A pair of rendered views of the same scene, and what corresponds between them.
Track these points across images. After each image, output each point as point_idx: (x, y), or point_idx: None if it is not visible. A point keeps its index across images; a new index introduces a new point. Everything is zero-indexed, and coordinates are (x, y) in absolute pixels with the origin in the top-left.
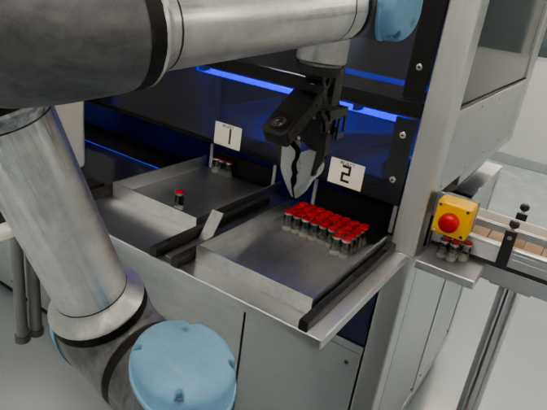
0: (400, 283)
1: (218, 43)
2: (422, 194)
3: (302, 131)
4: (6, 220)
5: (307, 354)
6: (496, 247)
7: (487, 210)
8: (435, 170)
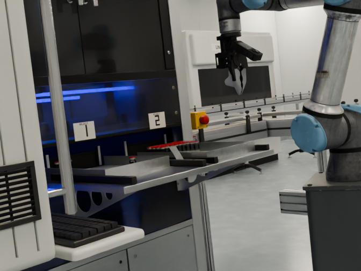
0: None
1: None
2: (188, 113)
3: (241, 61)
4: (347, 57)
5: (170, 252)
6: (197, 134)
7: None
8: (188, 99)
